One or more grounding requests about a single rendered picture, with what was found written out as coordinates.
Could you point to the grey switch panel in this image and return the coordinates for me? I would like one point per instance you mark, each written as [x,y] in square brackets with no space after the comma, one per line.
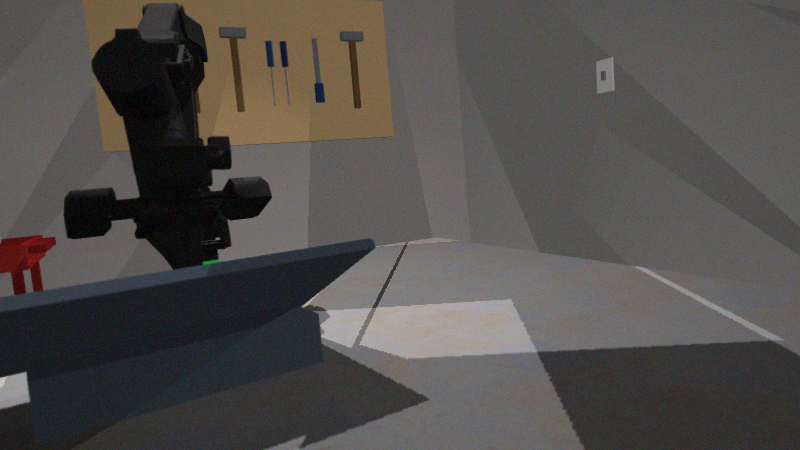
[103,352]

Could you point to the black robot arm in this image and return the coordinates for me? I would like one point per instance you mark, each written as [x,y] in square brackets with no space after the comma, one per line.
[150,75]

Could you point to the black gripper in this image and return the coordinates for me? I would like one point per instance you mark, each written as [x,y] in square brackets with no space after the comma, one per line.
[88,213]

